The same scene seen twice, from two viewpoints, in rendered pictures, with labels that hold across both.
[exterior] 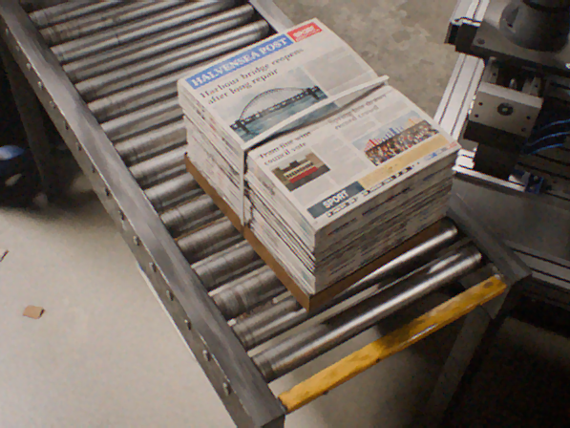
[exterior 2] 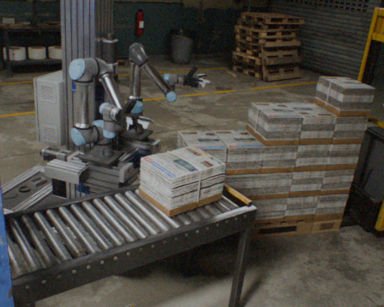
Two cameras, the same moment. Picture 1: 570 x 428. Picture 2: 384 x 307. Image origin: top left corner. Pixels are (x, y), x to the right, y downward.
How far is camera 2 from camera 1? 2.27 m
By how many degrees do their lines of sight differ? 73
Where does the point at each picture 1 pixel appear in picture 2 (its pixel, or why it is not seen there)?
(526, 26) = (110, 150)
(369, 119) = (185, 155)
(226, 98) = (180, 172)
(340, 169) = (205, 159)
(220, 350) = (236, 212)
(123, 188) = (178, 230)
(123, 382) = not seen: outside the picture
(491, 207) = not seen: hidden behind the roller
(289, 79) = (170, 162)
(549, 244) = not seen: hidden behind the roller
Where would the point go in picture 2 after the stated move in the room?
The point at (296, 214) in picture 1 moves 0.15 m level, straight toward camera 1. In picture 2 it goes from (220, 167) to (247, 169)
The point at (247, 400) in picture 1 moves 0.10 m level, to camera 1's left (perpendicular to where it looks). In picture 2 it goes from (250, 209) to (252, 218)
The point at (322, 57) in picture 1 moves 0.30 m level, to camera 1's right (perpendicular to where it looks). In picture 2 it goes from (160, 158) to (163, 138)
